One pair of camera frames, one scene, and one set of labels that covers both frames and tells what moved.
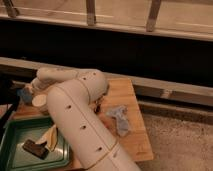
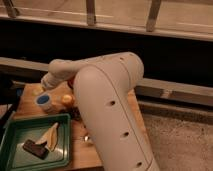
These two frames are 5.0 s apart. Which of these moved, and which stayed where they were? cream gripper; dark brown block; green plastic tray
Moved: cream gripper
Stayed: green plastic tray; dark brown block
